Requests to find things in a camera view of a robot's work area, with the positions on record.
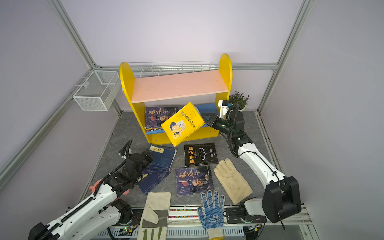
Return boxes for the purple portrait book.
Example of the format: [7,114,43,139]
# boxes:
[176,166,214,196]
[145,107,178,130]

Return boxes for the yellow cartoon cover book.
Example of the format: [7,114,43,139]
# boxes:
[146,128,165,135]

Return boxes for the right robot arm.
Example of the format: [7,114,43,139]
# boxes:
[202,100,302,223]

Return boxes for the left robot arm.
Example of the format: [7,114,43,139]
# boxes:
[28,140,154,240]

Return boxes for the lower blue thread-bound book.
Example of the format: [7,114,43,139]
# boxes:
[138,171,170,195]

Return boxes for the blue thread-bound book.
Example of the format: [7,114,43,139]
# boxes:
[148,144,177,171]
[138,171,170,195]

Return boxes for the potted green plant white pot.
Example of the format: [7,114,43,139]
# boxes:
[229,91,250,112]

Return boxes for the pink watering can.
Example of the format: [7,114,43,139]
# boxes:
[89,179,102,194]

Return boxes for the black book gold lettering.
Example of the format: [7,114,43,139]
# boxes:
[184,143,219,167]

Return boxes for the top blue thread-bound book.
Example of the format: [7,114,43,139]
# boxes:
[148,144,177,171]

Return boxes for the grey green canvas glove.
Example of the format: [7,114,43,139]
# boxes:
[137,192,171,240]

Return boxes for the yellow bookshelf pink blue shelves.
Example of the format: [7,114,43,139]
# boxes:
[120,54,233,146]

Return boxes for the beige leather work glove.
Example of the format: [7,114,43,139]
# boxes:
[214,159,253,205]

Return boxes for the purple portrait book front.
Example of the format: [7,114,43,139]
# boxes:
[176,166,214,196]

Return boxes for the blue dotted knit glove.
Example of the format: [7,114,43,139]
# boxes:
[198,190,226,240]

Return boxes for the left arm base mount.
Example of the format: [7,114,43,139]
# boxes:
[107,209,143,240]

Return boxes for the white wire rack behind shelf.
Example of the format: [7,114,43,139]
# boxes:
[130,63,219,78]

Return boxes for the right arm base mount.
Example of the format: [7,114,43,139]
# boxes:
[223,206,267,224]

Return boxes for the white wire mesh basket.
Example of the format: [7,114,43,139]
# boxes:
[73,70,121,112]

